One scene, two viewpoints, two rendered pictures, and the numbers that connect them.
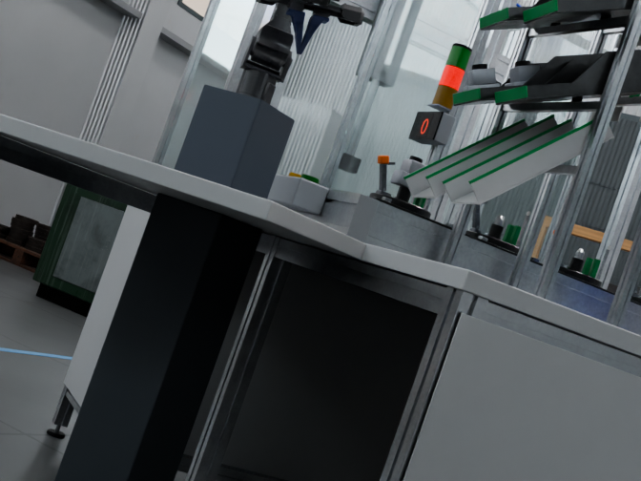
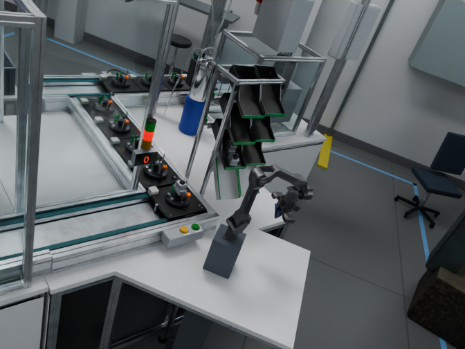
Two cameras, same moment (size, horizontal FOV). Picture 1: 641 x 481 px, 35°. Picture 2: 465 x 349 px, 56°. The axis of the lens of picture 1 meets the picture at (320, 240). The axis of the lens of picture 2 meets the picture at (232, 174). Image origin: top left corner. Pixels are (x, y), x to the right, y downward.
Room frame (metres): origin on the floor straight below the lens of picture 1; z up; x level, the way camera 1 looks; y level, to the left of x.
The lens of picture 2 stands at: (2.75, 1.71, 2.45)
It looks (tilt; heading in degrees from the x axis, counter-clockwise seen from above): 32 degrees down; 247
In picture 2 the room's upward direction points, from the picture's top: 20 degrees clockwise
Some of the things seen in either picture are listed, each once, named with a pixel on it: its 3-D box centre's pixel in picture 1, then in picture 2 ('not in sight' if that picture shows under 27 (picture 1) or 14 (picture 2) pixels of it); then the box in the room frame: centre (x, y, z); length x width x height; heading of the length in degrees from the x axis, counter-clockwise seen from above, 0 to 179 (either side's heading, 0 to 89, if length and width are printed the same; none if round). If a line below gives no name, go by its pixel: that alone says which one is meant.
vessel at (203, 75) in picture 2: not in sight; (203, 73); (2.00, -1.11, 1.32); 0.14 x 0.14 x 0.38
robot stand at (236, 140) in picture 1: (233, 149); (224, 251); (2.02, 0.22, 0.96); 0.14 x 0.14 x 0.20; 62
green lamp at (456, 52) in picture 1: (458, 58); (150, 125); (2.44, -0.17, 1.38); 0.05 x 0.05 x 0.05
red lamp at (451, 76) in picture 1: (451, 78); (148, 133); (2.44, -0.17, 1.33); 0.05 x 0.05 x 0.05
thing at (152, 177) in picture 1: (234, 211); (221, 260); (1.99, 0.18, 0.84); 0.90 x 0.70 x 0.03; 152
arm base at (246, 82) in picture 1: (256, 88); (232, 231); (2.02, 0.22, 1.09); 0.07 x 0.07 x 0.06; 62
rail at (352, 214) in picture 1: (282, 202); (142, 237); (2.41, 0.11, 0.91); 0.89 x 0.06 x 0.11; 24
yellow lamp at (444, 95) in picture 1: (444, 97); (146, 142); (2.44, -0.17, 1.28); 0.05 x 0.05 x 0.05
